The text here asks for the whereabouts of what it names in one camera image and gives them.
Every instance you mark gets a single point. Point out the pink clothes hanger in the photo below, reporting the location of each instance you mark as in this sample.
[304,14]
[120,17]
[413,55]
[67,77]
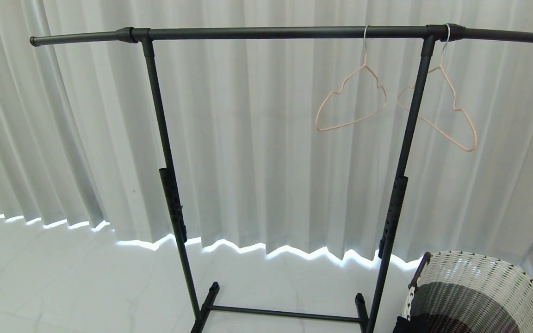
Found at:
[441,62]
[365,59]

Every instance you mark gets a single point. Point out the black garment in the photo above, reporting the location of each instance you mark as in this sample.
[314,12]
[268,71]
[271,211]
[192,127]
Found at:
[414,326]

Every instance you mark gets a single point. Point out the black clothes rack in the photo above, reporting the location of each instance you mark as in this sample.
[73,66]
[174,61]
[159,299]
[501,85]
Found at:
[294,32]

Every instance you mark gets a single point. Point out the white laundry basket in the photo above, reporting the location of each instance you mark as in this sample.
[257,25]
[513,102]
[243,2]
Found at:
[479,268]

